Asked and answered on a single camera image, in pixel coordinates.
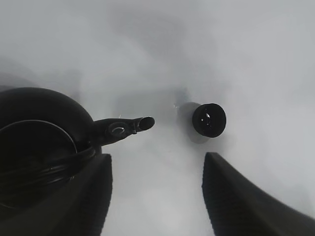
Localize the black teapot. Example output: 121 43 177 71
0 88 155 208

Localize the small black teacup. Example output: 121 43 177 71
192 103 226 138

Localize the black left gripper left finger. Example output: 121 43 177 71
23 154 112 236

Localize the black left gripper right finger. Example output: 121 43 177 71
202 152 315 236

